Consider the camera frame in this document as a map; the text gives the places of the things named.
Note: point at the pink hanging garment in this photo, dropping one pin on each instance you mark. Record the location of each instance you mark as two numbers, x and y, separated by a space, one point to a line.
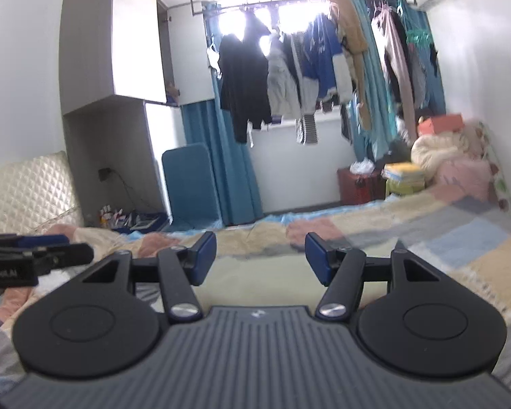
394 64

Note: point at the blue curtain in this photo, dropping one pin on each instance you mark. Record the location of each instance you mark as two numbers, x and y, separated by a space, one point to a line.
230 170

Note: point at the orange box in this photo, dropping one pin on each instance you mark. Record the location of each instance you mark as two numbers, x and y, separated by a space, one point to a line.
440 124

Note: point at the white hanging garment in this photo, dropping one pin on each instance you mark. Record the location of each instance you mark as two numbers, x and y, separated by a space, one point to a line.
213 57

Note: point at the red cabinet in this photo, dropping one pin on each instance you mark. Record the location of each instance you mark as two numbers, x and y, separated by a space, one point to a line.
357 187

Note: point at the pink pillow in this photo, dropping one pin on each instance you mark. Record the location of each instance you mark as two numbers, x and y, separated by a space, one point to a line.
464 177

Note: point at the white plastic bag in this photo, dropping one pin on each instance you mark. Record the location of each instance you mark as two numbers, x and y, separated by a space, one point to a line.
362 166

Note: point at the patchwork bed cover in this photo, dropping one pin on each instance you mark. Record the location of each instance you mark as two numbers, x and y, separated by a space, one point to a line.
451 238

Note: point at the black hanging garment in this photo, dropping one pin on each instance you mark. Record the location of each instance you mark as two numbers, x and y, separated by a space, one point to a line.
242 85

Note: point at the hanging clothes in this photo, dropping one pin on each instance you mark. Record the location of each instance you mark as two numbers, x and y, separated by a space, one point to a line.
374 106

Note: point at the cream quilted headboard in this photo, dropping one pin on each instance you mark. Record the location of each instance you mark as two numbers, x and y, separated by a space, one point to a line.
25 191

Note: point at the grey hanging jacket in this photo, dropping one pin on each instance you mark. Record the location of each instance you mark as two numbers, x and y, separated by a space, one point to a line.
281 85

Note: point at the tan hanging garment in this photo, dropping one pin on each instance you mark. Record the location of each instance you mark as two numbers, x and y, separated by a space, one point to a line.
351 30

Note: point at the dark grey hanging garment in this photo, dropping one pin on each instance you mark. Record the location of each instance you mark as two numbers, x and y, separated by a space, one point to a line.
421 72

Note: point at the floral pillow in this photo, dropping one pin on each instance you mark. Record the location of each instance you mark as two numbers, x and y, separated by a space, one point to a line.
498 183

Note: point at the light blue bed sheet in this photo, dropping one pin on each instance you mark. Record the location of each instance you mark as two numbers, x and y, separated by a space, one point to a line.
276 217

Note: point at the blue and white hanging jacket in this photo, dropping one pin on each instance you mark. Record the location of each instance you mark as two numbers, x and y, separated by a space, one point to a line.
319 55

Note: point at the grey wardrobe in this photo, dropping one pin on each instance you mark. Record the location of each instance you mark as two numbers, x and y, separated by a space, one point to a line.
132 38

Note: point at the wall socket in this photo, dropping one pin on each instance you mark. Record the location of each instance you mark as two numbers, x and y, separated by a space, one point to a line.
105 174

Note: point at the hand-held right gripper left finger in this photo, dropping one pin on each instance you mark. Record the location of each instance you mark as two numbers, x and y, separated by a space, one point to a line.
204 260

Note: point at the cream duvet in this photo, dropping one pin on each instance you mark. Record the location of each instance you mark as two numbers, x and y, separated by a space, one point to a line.
434 151

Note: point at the blue tray of small things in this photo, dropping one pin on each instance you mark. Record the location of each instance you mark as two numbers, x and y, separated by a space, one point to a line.
140 221

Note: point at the brown plush toy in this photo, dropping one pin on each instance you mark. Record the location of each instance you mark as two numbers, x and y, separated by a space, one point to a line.
173 91

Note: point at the striped hanging cloth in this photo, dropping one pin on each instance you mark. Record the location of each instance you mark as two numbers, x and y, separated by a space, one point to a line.
307 130

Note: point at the stack of yellow packets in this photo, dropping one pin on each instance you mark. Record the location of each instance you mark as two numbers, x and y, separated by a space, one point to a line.
402 179

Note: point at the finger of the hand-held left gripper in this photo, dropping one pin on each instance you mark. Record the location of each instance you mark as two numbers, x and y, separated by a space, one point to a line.
47 240
76 253

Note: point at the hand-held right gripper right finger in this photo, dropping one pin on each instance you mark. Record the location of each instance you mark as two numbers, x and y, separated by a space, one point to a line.
317 260

